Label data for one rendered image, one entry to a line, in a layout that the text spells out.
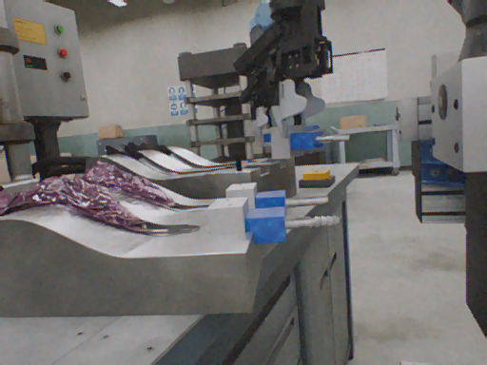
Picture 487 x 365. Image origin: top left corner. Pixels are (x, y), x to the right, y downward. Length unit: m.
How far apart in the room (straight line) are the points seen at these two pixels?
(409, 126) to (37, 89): 1.14
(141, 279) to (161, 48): 7.78
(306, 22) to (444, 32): 6.79
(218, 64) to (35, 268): 4.38
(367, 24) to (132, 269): 7.03
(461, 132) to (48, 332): 0.38
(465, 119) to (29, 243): 0.39
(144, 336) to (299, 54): 0.46
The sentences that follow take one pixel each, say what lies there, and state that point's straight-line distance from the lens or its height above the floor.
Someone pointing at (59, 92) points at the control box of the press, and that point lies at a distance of 1.44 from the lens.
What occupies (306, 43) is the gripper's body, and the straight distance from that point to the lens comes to 0.58.
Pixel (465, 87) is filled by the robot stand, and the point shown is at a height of 0.97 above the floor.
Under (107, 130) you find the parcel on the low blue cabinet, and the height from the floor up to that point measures 1.29.
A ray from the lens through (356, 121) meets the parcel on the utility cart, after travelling 6.43.
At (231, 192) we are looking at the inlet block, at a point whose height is 0.88.
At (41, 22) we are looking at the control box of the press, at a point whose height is 1.39.
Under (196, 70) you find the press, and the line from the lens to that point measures 4.76.
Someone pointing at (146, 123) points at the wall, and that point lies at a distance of 8.10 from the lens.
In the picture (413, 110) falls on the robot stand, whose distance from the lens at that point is 0.83.
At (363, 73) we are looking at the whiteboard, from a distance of 7.06.
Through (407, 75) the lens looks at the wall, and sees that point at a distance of 7.14.
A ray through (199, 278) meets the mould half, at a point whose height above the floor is 0.83.
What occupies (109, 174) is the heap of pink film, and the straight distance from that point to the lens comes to 0.52.
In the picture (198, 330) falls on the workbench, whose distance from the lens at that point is 0.33.
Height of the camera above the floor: 0.95
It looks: 8 degrees down
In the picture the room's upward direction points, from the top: 5 degrees counter-clockwise
